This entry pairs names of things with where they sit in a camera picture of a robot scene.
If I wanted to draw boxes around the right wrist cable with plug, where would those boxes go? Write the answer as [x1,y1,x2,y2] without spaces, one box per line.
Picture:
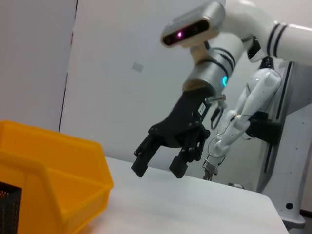
[206,96,227,130]

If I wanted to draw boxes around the yellow plastic bin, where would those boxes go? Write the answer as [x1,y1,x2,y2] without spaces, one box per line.
[0,120,115,234]

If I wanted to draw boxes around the white robot column stand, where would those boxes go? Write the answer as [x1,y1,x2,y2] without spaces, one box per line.
[253,60,312,225]

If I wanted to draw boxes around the black mount box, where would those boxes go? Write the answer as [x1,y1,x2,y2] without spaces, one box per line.
[245,111,282,147]

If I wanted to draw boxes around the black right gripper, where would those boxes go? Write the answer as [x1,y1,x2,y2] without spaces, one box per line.
[131,87,217,179]

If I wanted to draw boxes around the black mesh pen holder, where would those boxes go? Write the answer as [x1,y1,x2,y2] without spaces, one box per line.
[0,181,22,234]

